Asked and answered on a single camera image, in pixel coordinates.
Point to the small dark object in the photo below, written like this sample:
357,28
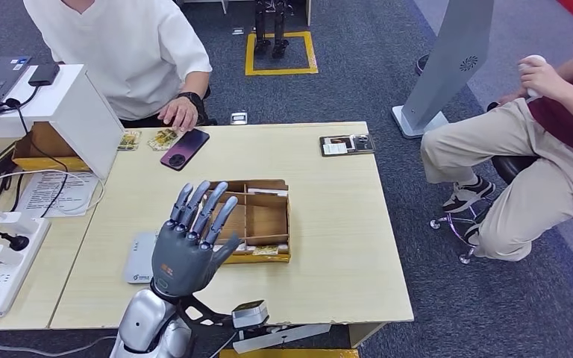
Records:
422,65

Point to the person's right hand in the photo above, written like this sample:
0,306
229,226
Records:
513,97

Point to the black card tray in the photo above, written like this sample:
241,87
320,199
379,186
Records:
347,146

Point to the yellow floor tape square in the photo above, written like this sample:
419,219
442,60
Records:
281,72

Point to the black round object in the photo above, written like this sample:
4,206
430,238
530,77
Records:
492,105

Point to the white label card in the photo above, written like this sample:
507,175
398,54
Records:
335,149

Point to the white handheld controller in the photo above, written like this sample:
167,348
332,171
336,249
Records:
533,58

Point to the printed paper sheet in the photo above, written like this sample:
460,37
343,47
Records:
39,195

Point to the yellow cardboard box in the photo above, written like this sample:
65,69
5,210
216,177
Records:
44,163

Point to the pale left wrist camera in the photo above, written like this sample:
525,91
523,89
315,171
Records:
249,313

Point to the white power strip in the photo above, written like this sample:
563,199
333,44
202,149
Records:
4,284

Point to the black wheeled stool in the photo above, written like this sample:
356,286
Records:
511,168

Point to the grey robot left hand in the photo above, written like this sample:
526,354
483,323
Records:
185,262

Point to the black wristwatch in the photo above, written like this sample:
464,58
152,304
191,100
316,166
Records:
195,101

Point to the white table leg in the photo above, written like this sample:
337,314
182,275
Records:
310,12
224,6

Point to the silver floor socket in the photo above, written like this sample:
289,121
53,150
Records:
239,118
238,31

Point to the person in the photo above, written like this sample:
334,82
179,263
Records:
538,197
118,49

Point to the black power adapter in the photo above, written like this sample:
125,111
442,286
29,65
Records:
2,158

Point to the white metal bracket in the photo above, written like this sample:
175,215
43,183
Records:
291,336

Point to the white desk riser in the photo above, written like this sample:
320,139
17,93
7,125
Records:
69,108

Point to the wooden desk leg panel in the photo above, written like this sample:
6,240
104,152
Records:
360,336

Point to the person's left hand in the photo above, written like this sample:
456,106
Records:
541,76
180,113

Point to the black usb hub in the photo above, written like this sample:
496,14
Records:
43,74

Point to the grey kiosk stand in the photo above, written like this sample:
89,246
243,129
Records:
444,74

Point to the black humanoid robot legs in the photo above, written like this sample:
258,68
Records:
262,29

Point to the black office chair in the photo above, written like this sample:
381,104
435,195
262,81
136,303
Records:
207,93

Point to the wooden divided card box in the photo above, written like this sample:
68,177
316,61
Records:
266,217

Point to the black power plug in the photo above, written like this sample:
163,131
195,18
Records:
18,242

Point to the purple smartphone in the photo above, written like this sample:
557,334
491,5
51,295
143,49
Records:
185,150

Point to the yellow panel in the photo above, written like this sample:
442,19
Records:
286,355

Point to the grey card reader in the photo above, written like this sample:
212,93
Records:
138,262

